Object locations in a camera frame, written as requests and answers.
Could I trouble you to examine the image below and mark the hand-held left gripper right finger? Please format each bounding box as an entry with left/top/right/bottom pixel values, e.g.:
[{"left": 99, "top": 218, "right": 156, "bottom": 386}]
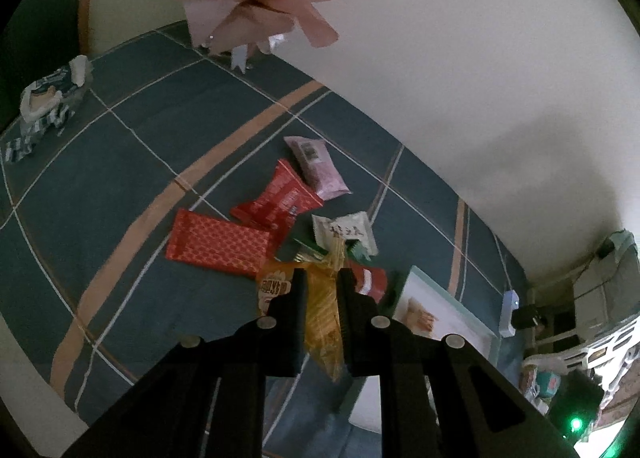
[{"left": 336, "top": 268, "right": 583, "bottom": 458}]

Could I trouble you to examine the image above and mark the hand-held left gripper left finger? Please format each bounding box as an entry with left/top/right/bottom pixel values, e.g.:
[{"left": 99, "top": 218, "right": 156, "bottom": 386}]
[{"left": 62, "top": 268, "right": 308, "bottom": 458}]

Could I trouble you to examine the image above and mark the orange printed snack packet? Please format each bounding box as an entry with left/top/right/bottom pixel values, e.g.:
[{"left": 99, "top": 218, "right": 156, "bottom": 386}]
[{"left": 256, "top": 260, "right": 297, "bottom": 319}]

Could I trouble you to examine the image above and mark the yellow striped snack packet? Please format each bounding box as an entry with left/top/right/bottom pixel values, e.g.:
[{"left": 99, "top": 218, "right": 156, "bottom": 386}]
[{"left": 295, "top": 237, "right": 351, "bottom": 384}]

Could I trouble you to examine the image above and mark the green snack packet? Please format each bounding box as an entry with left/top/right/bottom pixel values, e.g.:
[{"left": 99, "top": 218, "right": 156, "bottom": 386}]
[{"left": 291, "top": 236, "right": 372, "bottom": 264}]

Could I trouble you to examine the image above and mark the white box with teal rim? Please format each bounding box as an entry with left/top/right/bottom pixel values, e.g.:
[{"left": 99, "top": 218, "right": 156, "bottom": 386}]
[{"left": 349, "top": 265, "right": 501, "bottom": 434}]

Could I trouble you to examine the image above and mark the red patterned snack packet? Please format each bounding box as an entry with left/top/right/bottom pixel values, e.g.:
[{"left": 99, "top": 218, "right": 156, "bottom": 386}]
[{"left": 165, "top": 208, "right": 273, "bottom": 280}]

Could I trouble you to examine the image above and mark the red and white snack packet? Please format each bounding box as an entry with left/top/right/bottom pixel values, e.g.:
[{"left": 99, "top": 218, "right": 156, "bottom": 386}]
[{"left": 347, "top": 260, "right": 388, "bottom": 305}]

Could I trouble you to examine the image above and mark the pink snack packet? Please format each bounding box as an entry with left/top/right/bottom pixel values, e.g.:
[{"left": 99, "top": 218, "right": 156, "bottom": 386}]
[{"left": 283, "top": 136, "right": 351, "bottom": 201}]

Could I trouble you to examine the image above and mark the white charger device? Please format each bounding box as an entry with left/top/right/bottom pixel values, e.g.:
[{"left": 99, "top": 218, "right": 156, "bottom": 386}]
[{"left": 500, "top": 289, "right": 521, "bottom": 337}]

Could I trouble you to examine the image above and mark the white cabinet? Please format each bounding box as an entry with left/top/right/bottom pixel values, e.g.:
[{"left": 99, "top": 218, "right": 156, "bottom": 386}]
[{"left": 530, "top": 258, "right": 626, "bottom": 346}]

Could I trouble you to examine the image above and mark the white plastic chair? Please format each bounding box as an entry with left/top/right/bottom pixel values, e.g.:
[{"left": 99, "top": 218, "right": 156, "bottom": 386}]
[{"left": 522, "top": 314, "right": 640, "bottom": 416}]

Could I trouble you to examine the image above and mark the pink flower bouquet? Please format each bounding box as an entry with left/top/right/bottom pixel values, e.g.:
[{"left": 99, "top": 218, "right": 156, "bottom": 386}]
[{"left": 157, "top": 0, "right": 376, "bottom": 71}]

